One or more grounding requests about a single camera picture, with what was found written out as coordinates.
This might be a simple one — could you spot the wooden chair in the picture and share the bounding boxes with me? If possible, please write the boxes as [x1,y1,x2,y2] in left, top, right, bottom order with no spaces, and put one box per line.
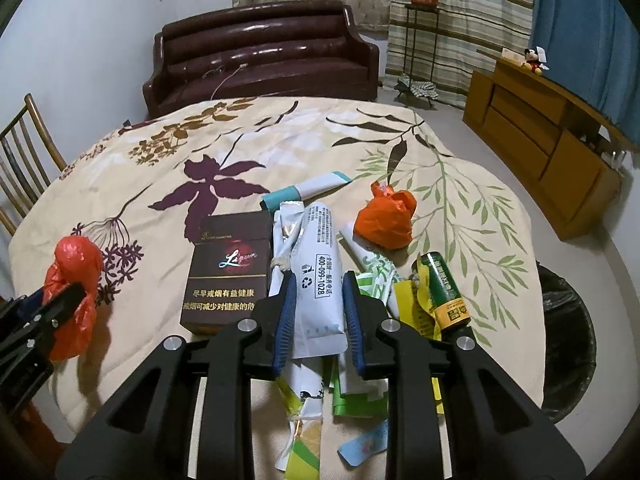
[1,93,67,236]

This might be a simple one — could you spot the brown cigarette box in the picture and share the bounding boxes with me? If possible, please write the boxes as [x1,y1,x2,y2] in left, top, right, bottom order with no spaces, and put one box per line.
[180,210,272,335]

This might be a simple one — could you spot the small box on cabinet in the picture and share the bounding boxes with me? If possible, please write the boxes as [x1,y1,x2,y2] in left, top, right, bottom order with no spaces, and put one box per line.
[500,47,526,66]

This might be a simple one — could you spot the blue curtain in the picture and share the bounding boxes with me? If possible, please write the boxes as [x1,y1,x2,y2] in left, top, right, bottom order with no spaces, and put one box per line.
[530,0,639,144]

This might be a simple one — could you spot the green yellow white wrapper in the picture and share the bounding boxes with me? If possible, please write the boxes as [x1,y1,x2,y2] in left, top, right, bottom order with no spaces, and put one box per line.
[274,358,324,479]

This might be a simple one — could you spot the red plastic bag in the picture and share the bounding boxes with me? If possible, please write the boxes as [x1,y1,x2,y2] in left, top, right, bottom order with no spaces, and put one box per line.
[42,235,103,362]

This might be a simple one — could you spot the floral beige tablecloth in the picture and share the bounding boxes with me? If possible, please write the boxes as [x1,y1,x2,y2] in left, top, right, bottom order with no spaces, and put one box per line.
[9,98,546,431]

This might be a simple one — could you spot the striped cloth on stand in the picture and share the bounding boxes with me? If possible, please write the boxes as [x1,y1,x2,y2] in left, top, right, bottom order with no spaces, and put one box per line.
[395,74,438,101]

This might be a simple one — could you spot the white charging cable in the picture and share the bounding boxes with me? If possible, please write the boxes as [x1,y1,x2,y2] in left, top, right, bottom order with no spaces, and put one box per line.
[200,62,250,102]

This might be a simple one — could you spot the wooden tv cabinet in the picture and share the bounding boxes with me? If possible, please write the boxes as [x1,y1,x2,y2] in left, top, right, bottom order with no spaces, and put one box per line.
[463,56,639,240]

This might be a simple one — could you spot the orange plastic bag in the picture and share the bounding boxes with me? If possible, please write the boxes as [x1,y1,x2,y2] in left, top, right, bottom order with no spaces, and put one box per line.
[354,181,416,250]

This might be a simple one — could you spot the striped curtain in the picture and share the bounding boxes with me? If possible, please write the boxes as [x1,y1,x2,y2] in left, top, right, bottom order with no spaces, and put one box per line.
[384,0,534,108]

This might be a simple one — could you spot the teal capped white tube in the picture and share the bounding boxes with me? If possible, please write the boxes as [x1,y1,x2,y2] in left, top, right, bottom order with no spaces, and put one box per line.
[260,171,352,212]

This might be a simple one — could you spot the mickey mouse toy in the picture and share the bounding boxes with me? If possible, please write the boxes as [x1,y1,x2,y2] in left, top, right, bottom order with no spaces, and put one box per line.
[521,47,549,75]

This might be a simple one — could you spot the black lined trash bin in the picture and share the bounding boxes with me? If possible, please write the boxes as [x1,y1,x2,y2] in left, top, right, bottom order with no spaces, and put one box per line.
[537,262,597,424]

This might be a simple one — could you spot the dark brown leather sofa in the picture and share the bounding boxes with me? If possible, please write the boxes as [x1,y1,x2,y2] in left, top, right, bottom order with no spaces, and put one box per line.
[142,0,380,118]

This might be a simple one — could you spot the green battery can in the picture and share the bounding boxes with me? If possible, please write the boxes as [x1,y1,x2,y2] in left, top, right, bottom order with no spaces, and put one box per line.
[412,252,471,334]

